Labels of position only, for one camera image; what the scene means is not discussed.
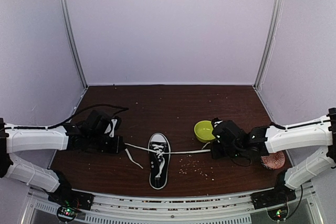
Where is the white shoelace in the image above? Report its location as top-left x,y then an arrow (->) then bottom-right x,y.
126,143 -> 211,179

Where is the black white canvas sneaker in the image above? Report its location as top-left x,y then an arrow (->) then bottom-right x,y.
148,133 -> 171,190

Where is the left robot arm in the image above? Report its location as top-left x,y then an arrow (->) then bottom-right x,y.
1,110 -> 124,205

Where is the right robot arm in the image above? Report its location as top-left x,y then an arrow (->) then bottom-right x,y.
211,108 -> 335,204

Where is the lime green bowl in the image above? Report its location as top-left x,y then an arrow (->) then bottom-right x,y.
194,120 -> 215,143

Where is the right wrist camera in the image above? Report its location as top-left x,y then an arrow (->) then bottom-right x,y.
211,118 -> 223,129

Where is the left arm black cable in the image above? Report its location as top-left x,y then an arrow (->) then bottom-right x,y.
0,104 -> 129,135

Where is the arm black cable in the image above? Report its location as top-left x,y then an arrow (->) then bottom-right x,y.
0,104 -> 129,135
230,121 -> 305,209

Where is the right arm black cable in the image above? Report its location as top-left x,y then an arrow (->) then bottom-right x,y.
230,121 -> 305,209

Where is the front aluminium rail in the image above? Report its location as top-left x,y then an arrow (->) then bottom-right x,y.
22,178 -> 322,224

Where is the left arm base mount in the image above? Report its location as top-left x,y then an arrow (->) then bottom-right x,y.
46,190 -> 94,223

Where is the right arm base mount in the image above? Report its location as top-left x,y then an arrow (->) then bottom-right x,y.
251,187 -> 297,222

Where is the right aluminium frame post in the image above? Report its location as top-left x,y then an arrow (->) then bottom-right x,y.
254,0 -> 284,91

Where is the aluminium frame post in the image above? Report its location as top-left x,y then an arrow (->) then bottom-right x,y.
60,0 -> 88,89
254,0 -> 284,91

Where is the left aluminium frame post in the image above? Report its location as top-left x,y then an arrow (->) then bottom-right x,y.
60,0 -> 88,89

